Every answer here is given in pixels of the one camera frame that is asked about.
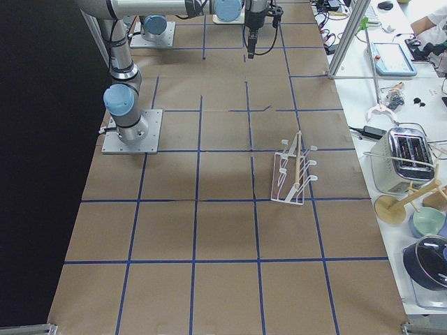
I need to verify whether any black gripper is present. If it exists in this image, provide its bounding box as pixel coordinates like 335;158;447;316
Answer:
244;0;268;59

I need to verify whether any silver reacher grabber tool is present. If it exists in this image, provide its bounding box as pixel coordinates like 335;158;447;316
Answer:
358;17;399;125

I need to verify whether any blue teach pendant tablet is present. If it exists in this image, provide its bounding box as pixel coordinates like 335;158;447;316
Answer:
371;43;418;77

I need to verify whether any silver toaster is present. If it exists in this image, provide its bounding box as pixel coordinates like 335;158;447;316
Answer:
369;127;435;195

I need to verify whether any brown paper table cover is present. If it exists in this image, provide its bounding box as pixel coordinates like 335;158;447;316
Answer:
48;1;405;334

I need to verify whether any wooden mug tree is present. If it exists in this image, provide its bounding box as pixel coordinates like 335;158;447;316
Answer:
374;146;446;225

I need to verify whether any mint green bowl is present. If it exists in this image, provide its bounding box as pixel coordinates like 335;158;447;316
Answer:
409;207;446;238

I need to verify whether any dark blue pot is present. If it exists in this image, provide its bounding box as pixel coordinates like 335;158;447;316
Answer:
403;235;446;291

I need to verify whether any aluminium frame post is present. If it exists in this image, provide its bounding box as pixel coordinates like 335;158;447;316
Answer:
327;0;370;79

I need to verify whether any white wire cup rack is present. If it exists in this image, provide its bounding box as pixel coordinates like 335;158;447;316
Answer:
270;131;318;205

